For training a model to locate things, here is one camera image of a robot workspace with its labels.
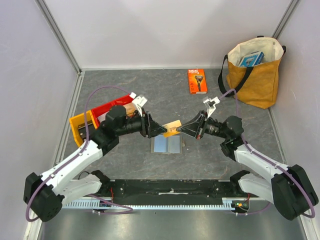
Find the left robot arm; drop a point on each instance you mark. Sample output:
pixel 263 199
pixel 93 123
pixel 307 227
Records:
pixel 101 141

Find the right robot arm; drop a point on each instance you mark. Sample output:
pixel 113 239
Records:
pixel 236 148

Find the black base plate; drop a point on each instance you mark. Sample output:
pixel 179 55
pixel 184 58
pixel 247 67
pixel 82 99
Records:
pixel 169 191

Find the gold credit card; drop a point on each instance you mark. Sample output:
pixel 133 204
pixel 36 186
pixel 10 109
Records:
pixel 171 128

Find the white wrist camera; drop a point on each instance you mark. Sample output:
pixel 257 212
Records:
pixel 138 101
pixel 210 104

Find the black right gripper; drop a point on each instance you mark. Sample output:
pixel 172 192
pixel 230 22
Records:
pixel 201 126

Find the orange razor box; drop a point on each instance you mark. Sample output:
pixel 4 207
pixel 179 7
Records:
pixel 197 81

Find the gold card in bin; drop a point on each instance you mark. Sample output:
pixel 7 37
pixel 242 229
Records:
pixel 130 108

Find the blue razor box in bag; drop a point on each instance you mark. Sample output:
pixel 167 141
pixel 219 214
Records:
pixel 252 59

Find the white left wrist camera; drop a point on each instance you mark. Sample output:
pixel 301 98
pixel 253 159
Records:
pixel 138 101

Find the red bin far right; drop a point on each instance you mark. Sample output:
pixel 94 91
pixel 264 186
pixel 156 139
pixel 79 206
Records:
pixel 124 100

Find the tan tote bag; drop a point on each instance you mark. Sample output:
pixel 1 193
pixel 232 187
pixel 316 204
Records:
pixel 254 85

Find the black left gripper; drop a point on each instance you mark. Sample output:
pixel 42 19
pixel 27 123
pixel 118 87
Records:
pixel 149 127

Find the dark card in yellow bin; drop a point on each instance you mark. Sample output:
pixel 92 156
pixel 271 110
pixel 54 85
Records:
pixel 83 132

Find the white cable duct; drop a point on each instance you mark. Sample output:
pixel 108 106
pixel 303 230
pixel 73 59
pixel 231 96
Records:
pixel 95 204

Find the red bin near yellow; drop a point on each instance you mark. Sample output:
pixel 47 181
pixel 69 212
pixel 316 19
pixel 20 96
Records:
pixel 100 110

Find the grey card holder wallet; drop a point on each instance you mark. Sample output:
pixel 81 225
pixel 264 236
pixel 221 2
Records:
pixel 167 145

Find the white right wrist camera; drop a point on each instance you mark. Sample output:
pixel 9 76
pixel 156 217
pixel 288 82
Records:
pixel 210 104

